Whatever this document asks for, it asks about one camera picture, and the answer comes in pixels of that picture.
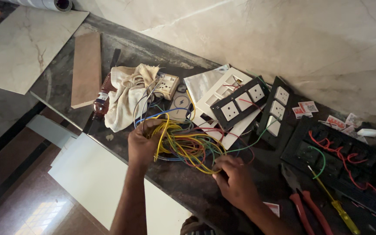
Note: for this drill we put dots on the person's left hand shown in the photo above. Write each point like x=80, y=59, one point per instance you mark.
x=142, y=145

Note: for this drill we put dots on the person's right hand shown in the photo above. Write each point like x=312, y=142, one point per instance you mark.
x=238, y=186

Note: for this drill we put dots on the person's left fingers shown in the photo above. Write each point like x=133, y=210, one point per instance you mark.
x=150, y=124

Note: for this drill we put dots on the cream cloth rag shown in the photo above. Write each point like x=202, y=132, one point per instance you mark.
x=126, y=94

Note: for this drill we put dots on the beige socket box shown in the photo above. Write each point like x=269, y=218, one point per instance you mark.
x=170, y=85

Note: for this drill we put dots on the brown plastic bottle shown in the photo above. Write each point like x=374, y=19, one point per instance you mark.
x=104, y=96

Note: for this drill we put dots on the silver foil bag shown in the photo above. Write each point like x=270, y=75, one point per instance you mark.
x=201, y=83

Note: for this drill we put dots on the white board panel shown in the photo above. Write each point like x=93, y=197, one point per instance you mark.
x=103, y=182

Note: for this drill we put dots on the black plate with three sockets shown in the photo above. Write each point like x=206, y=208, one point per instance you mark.
x=230, y=111

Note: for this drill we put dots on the brown wooden plank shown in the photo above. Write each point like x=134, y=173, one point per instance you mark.
x=86, y=70

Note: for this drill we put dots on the grey board panel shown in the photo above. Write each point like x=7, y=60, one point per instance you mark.
x=49, y=130

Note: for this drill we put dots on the black plate with three switches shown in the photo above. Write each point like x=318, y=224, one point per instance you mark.
x=276, y=109

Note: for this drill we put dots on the red and white card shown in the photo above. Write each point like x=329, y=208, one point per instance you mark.
x=273, y=208

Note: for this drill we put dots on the red and white sticker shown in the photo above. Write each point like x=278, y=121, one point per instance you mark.
x=300, y=112
x=335, y=122
x=308, y=106

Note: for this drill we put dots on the beige marble tile slab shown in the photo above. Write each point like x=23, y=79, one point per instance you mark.
x=21, y=45

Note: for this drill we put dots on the grey rolled sheet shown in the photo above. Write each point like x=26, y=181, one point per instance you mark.
x=41, y=3

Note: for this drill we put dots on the white crumpled sticker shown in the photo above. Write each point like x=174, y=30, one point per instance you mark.
x=353, y=120

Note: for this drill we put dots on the small white plastic piece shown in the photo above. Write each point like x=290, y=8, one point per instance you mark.
x=368, y=132

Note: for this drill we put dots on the white switch cover plate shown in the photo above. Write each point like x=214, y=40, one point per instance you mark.
x=215, y=94

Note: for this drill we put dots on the large black switch board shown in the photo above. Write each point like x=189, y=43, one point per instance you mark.
x=338, y=176

